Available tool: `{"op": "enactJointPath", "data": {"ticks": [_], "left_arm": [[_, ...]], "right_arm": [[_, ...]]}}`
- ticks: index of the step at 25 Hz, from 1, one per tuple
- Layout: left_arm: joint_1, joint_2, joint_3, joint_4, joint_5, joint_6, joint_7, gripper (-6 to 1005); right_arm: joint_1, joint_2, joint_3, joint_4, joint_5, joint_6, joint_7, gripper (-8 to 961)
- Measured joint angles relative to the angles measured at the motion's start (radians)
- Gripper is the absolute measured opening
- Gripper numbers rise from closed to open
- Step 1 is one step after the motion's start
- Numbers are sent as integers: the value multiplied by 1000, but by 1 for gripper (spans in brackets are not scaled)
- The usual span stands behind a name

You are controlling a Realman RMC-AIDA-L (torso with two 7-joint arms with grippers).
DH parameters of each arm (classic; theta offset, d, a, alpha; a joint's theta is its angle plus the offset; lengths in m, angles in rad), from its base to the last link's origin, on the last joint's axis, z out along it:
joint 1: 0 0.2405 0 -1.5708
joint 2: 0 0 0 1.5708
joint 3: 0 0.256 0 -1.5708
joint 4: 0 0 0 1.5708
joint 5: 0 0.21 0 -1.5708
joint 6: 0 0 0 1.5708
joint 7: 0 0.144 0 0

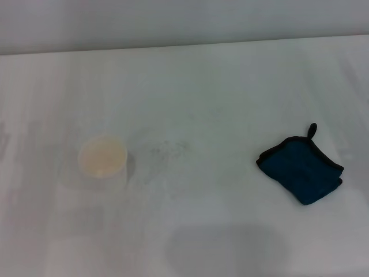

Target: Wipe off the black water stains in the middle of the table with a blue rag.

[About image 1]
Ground white paper cup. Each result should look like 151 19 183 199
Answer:
77 134 129 193

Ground blue rag with black trim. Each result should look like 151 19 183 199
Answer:
255 122 345 206

